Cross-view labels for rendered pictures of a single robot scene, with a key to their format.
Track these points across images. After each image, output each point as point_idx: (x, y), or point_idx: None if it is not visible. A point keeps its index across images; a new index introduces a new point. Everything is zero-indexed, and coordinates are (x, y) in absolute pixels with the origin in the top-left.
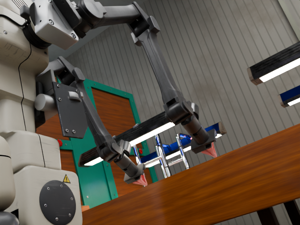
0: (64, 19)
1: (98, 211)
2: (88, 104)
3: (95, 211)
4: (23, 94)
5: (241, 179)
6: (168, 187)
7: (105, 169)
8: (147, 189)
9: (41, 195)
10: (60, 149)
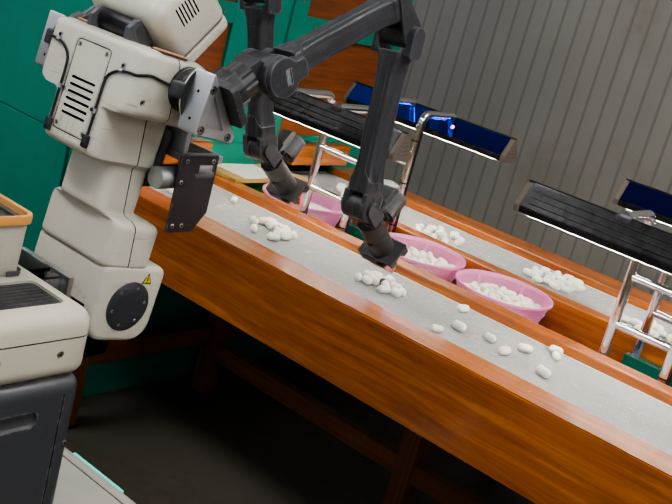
0: (224, 114)
1: (198, 237)
2: None
3: (194, 232)
4: (139, 161)
5: (363, 356)
6: (289, 291)
7: None
8: (266, 268)
9: (111, 301)
10: None
